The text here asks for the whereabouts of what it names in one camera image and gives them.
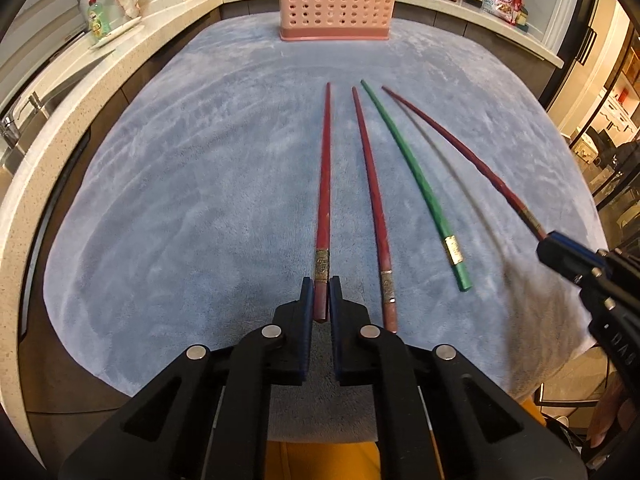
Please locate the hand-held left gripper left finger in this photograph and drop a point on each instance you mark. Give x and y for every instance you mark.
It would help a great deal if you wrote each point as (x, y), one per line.
(306, 320)

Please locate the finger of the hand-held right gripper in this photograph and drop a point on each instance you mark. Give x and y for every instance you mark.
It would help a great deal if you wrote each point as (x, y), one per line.
(582, 251)
(557, 260)

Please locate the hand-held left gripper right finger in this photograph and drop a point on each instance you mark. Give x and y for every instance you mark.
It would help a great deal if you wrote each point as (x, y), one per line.
(336, 320)

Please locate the dark maroon chopstick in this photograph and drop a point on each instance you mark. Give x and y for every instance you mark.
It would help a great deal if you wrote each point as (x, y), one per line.
(372, 200)
(325, 185)
(465, 142)

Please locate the green chopstick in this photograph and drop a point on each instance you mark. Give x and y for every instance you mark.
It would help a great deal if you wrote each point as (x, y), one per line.
(422, 185)

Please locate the pink perforated utensil holder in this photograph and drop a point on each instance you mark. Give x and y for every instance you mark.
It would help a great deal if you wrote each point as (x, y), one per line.
(335, 0)

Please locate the person's right hand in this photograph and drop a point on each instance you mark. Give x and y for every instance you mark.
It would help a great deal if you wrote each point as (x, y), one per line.
(606, 412)

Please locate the person's yellow pants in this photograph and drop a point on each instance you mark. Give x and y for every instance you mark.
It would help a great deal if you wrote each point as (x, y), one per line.
(325, 462)

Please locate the blue fleece blanket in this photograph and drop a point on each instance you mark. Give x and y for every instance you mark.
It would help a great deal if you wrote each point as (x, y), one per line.
(200, 185)

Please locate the small dark condiment jar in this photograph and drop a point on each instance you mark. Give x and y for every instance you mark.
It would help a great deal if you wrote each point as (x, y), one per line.
(522, 17)

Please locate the white stone kitchen counter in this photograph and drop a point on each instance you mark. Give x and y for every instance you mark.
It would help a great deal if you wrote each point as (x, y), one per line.
(100, 67)

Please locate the chrome kitchen faucet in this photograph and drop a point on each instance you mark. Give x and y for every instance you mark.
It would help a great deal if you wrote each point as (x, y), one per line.
(12, 125)

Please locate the green dish soap bottle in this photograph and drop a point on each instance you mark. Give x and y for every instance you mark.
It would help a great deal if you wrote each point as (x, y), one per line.
(100, 20)

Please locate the white window blinds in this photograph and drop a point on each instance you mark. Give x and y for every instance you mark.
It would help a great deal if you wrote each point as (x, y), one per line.
(45, 5)

